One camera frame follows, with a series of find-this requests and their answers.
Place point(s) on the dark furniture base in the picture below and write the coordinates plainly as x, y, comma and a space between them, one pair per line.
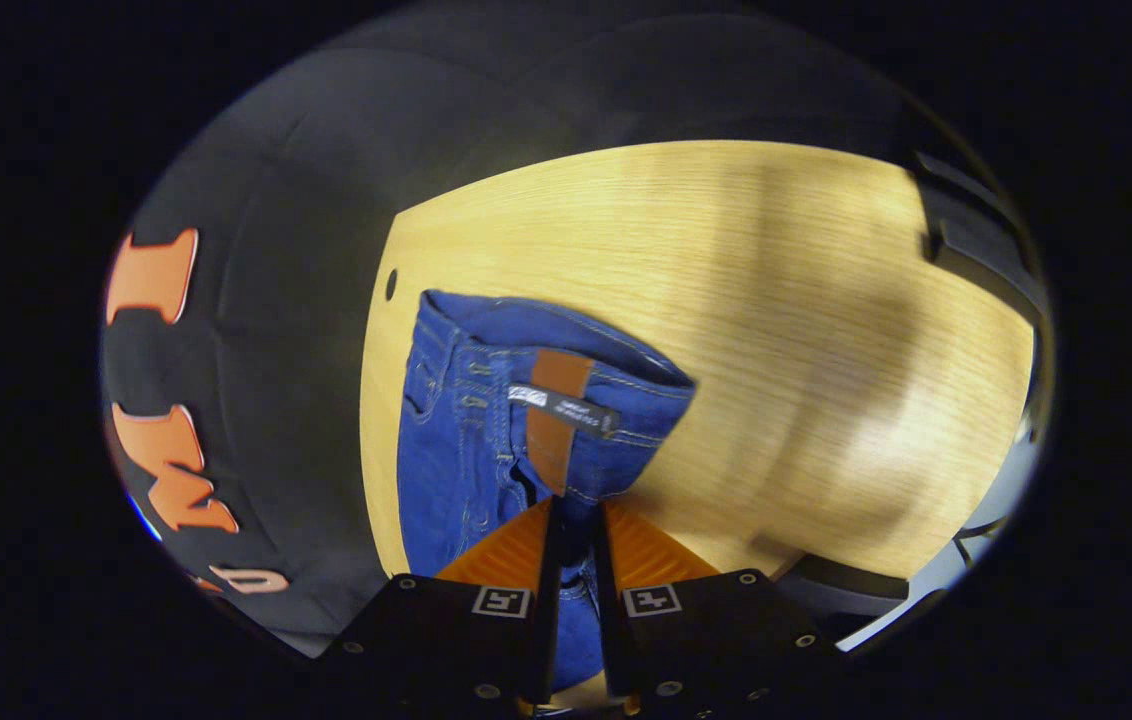
846, 585

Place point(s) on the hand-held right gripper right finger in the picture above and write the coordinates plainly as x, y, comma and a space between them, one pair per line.
609, 600

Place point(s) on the black chair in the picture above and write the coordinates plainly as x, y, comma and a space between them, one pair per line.
976, 250

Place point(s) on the black backdrop cloth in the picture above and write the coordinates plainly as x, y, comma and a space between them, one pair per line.
286, 400

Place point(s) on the blue denim jeans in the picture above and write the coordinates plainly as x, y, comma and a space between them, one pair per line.
456, 450

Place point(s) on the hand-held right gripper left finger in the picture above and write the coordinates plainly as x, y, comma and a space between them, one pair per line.
546, 600

